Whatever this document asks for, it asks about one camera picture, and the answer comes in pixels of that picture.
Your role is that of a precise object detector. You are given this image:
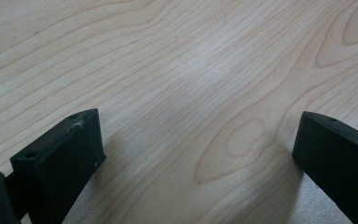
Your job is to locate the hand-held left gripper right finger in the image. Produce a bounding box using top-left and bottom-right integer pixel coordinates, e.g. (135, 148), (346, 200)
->
(292, 110), (358, 224)

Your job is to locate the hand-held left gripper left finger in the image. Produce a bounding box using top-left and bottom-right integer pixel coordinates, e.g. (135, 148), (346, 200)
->
(9, 107), (107, 224)

